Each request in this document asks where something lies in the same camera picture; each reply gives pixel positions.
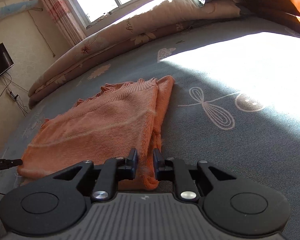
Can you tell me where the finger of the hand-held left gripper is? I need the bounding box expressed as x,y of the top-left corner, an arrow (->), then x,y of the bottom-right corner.
4,158 -> 23,167

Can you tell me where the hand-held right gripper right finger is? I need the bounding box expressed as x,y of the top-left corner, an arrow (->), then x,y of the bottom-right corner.
152,149 -> 238,202

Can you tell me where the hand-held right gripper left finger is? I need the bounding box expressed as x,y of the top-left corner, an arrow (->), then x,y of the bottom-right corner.
52,148 -> 138,202

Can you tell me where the orange knit sweater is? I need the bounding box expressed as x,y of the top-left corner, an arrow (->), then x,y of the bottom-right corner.
17,75 -> 175,191

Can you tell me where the pink floral quilt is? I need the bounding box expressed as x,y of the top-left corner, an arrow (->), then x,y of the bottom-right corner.
27,0 -> 242,109

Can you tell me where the white air conditioner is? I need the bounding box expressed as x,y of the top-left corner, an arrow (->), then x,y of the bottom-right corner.
0,0 -> 40,22

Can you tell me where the pink patterned curtain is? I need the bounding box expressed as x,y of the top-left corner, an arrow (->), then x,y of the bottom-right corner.
32,0 -> 87,47

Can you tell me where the black power strip cable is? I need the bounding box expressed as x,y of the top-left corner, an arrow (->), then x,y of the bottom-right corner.
15,96 -> 30,117

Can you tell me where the black television cable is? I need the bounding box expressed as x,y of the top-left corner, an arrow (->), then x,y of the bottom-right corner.
0,72 -> 13,100

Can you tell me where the hanging wall cord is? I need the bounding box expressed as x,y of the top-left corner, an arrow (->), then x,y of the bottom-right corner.
27,9 -> 56,57

